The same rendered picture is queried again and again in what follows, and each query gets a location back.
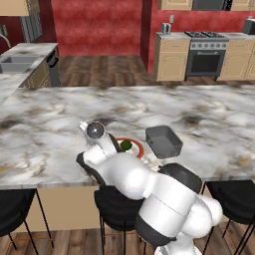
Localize green lime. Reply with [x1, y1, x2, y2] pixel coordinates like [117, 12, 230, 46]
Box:
[120, 139, 132, 152]

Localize grey steel sink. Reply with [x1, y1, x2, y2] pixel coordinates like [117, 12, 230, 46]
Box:
[0, 55, 35, 75]

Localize dark range hood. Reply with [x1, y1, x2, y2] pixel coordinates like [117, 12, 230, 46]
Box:
[191, 0, 233, 12]

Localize beige wall cupboard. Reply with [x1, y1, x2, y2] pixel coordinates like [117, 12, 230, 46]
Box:
[0, 0, 41, 17]
[157, 0, 194, 11]
[230, 0, 255, 12]

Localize red rimmed white plate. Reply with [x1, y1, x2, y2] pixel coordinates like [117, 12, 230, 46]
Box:
[116, 137, 145, 160]

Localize silver oven with hob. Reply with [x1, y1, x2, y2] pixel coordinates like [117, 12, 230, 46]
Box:
[184, 30, 230, 82]

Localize black bar stool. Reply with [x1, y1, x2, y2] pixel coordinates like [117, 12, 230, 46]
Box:
[201, 179, 255, 255]
[94, 184, 147, 255]
[0, 188, 55, 255]

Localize silver tap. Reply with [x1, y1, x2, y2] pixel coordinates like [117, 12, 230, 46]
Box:
[0, 33, 12, 50]

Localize dark small appliance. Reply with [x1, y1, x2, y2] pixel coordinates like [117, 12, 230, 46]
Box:
[242, 18, 255, 36]

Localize beige counter base panel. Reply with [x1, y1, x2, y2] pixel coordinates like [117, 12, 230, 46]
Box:
[23, 185, 102, 233]

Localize grey tupperware container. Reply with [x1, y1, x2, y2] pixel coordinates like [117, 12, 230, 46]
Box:
[144, 125, 184, 160]

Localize grey fridge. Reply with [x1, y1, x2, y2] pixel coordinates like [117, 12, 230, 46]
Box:
[19, 14, 44, 44]

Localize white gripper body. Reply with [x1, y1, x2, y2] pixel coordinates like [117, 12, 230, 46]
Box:
[79, 121, 90, 133]

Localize beige base cupboard run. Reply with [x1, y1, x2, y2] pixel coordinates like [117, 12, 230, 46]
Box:
[19, 59, 53, 90]

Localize silver toaster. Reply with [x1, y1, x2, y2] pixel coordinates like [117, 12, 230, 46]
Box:
[160, 22, 172, 36]

